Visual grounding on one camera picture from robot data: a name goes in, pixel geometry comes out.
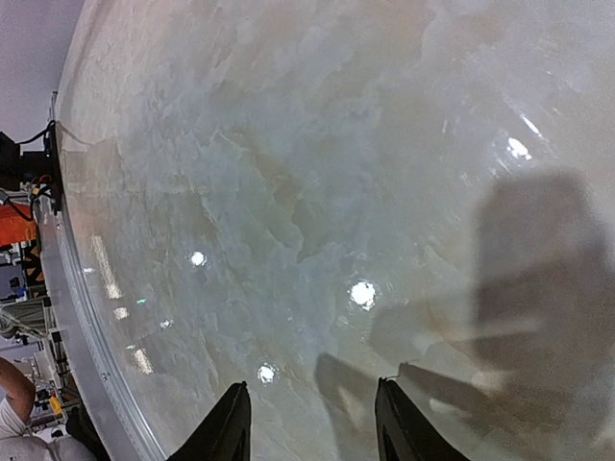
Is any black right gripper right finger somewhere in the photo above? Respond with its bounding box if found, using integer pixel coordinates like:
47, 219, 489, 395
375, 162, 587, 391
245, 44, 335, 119
375, 377, 468, 461

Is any orange background equipment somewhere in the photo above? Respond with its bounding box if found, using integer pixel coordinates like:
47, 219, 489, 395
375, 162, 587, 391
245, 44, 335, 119
0, 202, 37, 247

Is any aluminium front rail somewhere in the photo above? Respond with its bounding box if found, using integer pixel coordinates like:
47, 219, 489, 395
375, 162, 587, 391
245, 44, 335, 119
36, 90, 169, 461

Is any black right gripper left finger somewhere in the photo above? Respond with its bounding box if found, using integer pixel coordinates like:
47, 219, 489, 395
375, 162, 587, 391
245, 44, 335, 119
167, 381, 252, 461

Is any person's forearm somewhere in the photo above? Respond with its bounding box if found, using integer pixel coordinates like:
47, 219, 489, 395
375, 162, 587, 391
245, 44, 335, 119
0, 357, 36, 424

